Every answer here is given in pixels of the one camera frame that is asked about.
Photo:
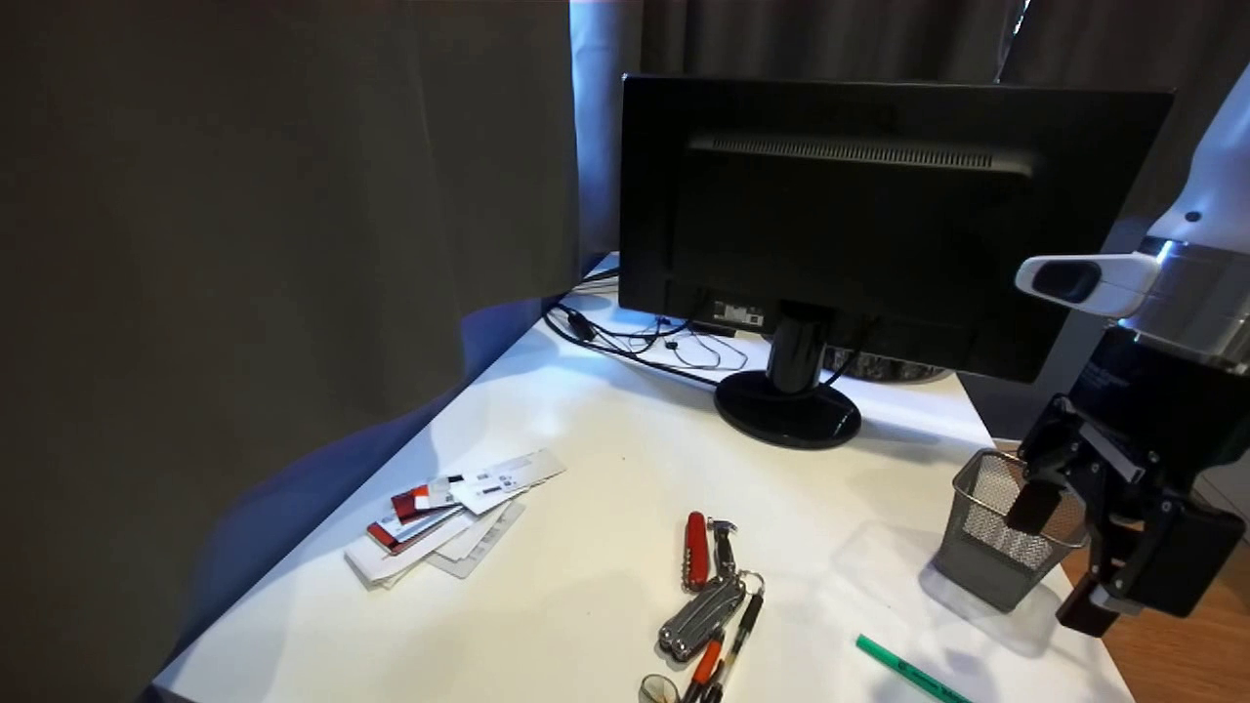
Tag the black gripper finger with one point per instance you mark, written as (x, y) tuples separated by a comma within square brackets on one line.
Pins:
[(1035, 507), (1104, 473)]

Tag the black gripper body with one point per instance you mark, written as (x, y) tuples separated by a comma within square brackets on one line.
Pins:
[(1156, 414)]

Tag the grey mesh pen holder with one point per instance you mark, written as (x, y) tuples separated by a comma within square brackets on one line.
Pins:
[(988, 552)]

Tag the green pen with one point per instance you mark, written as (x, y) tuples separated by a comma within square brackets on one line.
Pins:
[(904, 671)]

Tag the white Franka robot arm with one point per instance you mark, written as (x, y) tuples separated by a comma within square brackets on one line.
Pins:
[(1195, 236)]

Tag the orange and black pen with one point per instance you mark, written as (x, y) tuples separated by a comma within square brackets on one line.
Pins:
[(727, 647)]

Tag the black monitor with round stand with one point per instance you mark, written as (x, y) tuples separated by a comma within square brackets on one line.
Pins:
[(885, 219)]

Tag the red pocket knife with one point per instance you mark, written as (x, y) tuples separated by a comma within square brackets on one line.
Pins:
[(695, 547)]

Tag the grey multitool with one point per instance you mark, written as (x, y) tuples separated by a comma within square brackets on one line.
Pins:
[(705, 619)]

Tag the silver round key tag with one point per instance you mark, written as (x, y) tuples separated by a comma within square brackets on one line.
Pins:
[(657, 690)]

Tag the white printed card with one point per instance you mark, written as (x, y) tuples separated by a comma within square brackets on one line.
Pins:
[(502, 482)]

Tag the red and white card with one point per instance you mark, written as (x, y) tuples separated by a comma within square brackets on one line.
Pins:
[(420, 503)]

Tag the grey curtain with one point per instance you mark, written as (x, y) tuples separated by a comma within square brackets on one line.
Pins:
[(259, 259)]

